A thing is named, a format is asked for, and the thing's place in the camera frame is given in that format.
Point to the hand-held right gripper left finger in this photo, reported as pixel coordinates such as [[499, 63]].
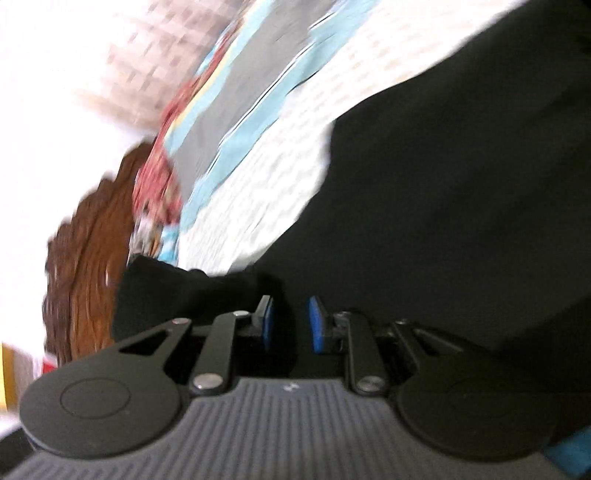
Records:
[[267, 324]]

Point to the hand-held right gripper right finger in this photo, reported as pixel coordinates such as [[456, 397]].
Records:
[[317, 324]]

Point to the black pants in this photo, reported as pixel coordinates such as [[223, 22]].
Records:
[[461, 207]]

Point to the blue grey patterned bed sheet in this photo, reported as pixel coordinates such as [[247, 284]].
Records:
[[258, 184]]

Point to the red floral cloth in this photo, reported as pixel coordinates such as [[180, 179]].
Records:
[[157, 184]]

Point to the brown wooden headboard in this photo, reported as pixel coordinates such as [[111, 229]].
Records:
[[87, 267]]

